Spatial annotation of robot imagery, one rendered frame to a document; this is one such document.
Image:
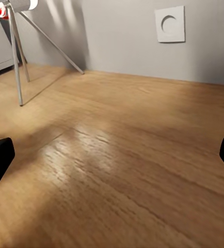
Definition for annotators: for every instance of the wall socket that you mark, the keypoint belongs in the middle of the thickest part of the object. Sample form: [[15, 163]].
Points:
[[170, 24]]

